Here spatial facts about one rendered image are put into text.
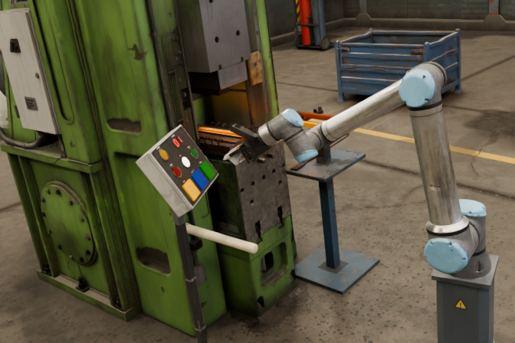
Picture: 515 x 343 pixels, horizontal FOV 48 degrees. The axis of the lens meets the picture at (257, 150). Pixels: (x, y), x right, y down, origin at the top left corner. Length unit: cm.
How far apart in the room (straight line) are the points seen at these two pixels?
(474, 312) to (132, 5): 187
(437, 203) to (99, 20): 175
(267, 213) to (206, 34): 100
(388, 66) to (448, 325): 431
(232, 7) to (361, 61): 399
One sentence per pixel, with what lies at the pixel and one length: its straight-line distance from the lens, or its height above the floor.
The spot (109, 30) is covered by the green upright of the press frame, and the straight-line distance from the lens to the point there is 285.
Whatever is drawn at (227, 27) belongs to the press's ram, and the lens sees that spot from 278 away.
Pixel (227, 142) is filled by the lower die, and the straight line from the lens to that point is 290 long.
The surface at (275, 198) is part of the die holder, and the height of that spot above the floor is 61.
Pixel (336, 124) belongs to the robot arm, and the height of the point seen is 118.
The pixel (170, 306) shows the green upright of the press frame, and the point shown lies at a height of 14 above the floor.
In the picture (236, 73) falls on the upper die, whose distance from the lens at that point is 283.
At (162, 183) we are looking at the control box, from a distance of 230.
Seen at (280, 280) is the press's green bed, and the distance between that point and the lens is 331.
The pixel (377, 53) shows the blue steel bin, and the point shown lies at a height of 58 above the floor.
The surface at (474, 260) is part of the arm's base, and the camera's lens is 239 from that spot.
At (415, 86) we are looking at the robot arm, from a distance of 198.
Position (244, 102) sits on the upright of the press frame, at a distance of 317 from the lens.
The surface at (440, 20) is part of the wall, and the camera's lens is 1100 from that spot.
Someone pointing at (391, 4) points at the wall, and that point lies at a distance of 1156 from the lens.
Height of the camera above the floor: 191
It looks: 20 degrees down
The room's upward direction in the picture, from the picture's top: 8 degrees counter-clockwise
